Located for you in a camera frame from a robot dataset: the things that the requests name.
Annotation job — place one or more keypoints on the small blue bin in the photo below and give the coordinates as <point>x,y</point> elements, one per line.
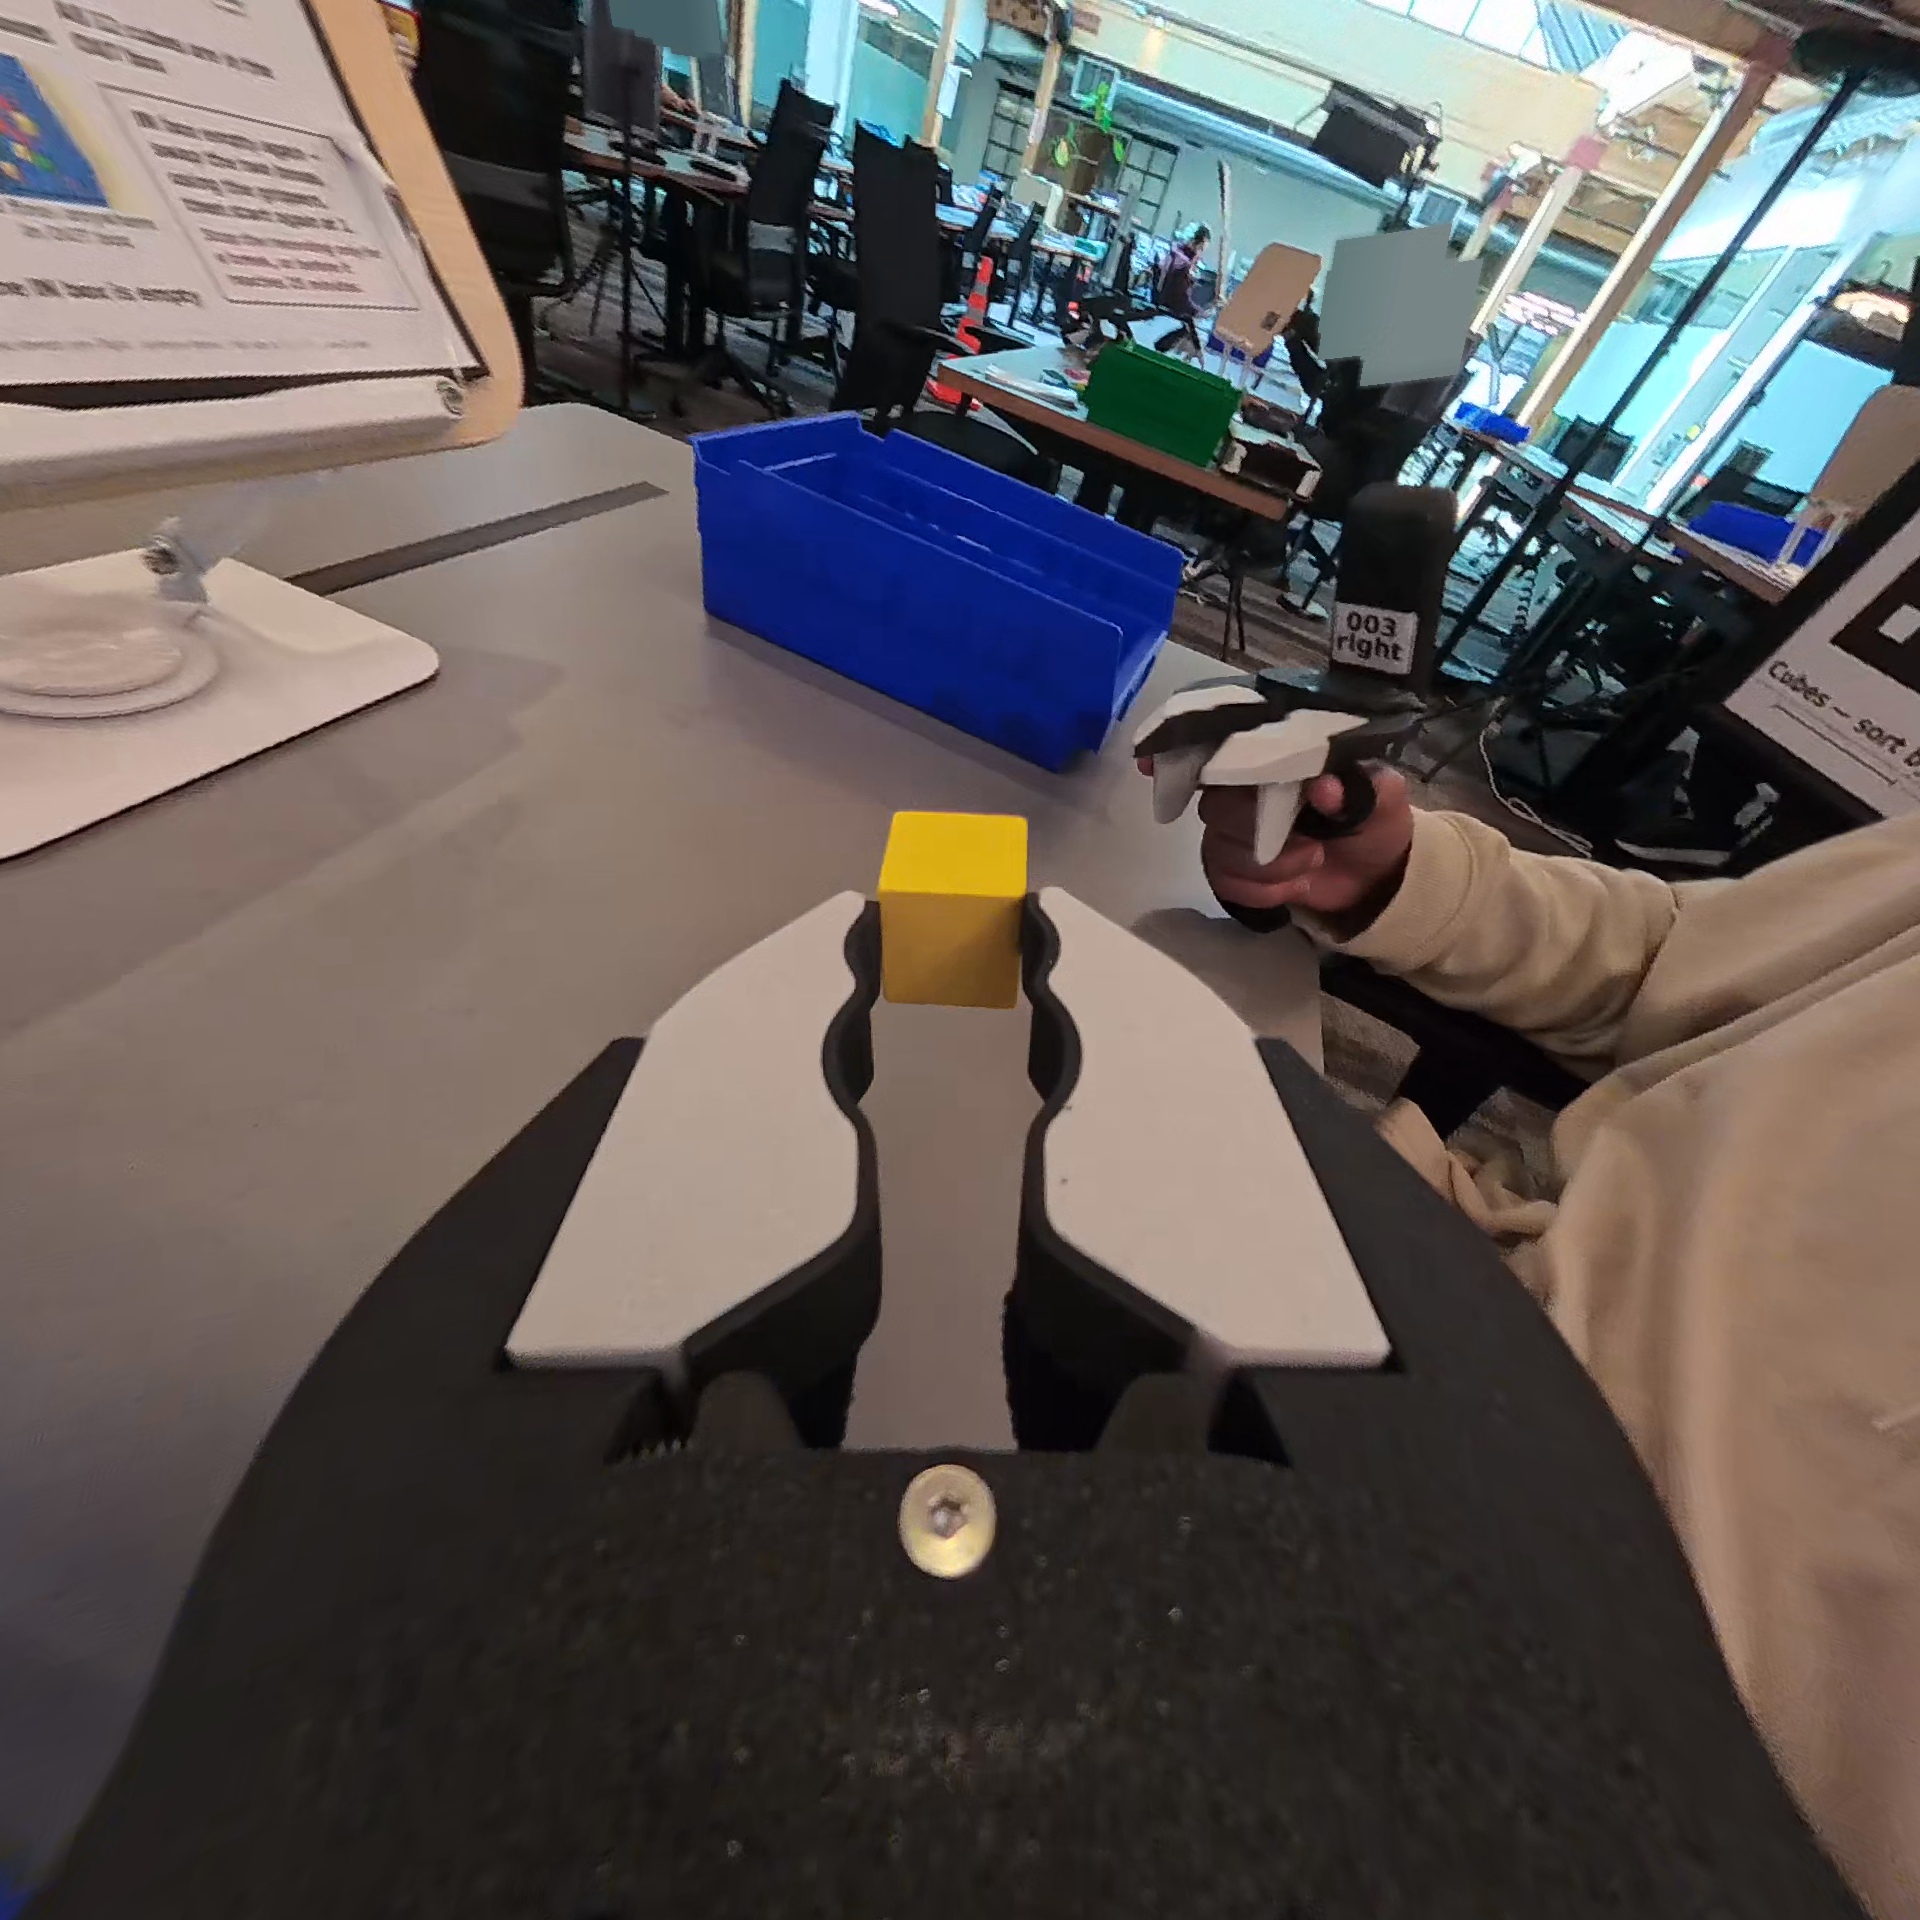
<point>1756,525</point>

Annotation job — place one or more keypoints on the black speaker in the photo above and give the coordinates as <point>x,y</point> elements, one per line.
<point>1372,136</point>

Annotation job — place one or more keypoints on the brown wooden desk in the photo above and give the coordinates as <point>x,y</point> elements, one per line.
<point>1622,517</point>
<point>1080,429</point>

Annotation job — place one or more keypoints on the instruction sheet on stand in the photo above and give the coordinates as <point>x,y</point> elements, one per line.
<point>225,676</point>

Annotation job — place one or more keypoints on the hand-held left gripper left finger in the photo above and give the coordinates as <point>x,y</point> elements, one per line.
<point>691,1185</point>

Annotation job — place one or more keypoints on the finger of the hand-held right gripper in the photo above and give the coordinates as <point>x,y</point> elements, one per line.
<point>1200,717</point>
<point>1276,750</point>

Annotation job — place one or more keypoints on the orange traffic cone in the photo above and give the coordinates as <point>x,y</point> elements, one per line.
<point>975,293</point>

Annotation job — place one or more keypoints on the black office chair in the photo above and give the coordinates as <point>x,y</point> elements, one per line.
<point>1381,434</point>
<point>893,270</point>
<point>494,136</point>
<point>788,212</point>

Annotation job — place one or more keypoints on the green bin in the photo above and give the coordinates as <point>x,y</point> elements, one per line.
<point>1157,402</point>

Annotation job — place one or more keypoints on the person's right forearm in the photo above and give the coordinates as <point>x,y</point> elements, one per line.
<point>1531,944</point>

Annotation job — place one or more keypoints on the blue plastic bin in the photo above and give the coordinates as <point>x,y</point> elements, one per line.
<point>901,600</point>

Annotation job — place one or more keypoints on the yellow wooden cube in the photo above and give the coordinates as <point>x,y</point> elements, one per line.
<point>955,916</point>

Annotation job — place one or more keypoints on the framed marker poster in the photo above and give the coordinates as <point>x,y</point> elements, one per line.
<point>1845,676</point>

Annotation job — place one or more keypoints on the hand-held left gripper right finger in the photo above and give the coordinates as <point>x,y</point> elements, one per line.
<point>1200,1185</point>

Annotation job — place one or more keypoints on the printed instruction sheet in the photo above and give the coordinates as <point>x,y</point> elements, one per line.
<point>196,196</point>

